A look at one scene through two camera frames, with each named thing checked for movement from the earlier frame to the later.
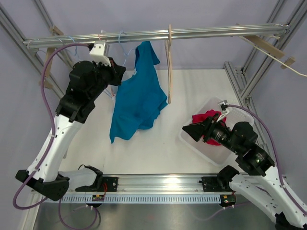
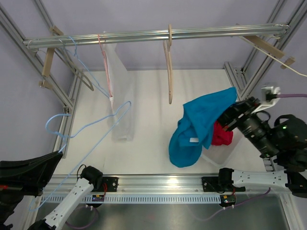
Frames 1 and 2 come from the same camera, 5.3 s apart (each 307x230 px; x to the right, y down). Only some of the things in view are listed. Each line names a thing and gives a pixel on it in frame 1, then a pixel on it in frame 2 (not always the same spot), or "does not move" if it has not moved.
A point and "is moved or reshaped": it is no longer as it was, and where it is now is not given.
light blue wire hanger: [125, 55] to [34, 203]
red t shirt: [198, 117] is moved or reshaped
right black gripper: [196, 130] to [228, 114]
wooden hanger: [168, 48] does not move
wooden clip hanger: [269, 47] does not move
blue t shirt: [139, 98] to [195, 129]
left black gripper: [100, 66] to [28, 177]
